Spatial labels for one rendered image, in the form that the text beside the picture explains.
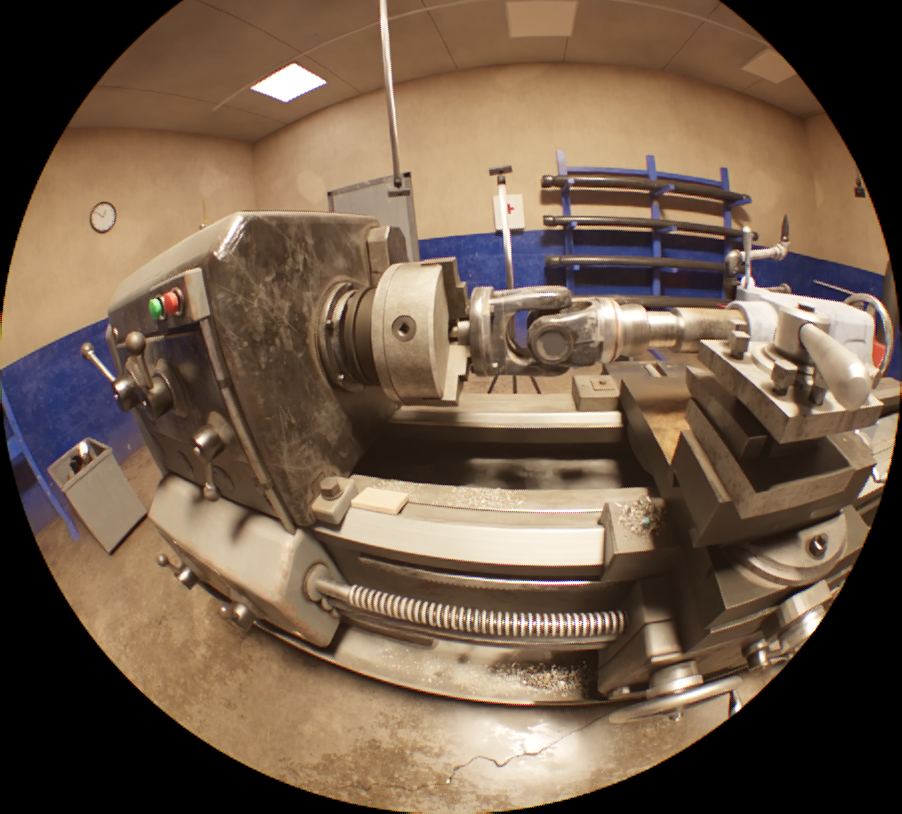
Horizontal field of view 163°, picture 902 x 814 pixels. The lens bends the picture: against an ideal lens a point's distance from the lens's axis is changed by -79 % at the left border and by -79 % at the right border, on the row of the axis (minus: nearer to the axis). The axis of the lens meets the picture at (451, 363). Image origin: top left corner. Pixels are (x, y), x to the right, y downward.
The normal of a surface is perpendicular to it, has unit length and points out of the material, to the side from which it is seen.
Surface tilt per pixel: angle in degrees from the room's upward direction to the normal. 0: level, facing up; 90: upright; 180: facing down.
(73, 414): 90
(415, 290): 43
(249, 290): 90
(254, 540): 32
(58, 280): 90
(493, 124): 90
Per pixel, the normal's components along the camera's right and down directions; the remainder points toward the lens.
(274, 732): -0.10, -0.93
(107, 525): 0.99, -0.04
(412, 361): -0.22, 0.40
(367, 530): -0.21, -0.54
